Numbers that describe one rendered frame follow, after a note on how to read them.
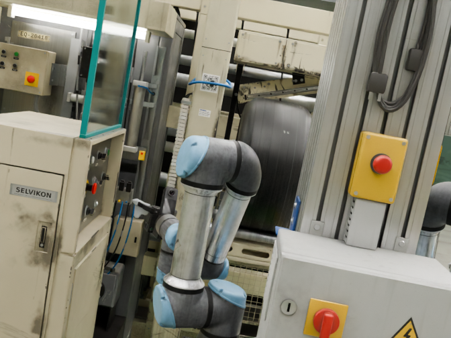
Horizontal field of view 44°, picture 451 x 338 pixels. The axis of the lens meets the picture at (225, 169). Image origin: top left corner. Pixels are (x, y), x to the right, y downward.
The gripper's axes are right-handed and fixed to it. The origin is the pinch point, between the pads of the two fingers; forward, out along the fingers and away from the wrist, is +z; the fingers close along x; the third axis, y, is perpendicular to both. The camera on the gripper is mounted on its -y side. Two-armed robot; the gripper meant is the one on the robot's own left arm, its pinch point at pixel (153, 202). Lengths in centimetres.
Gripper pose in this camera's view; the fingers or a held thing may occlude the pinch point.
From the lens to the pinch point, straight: 195.1
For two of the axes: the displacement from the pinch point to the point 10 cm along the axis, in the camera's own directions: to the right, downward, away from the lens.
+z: -3.7, -2.0, 9.1
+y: -3.0, 9.5, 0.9
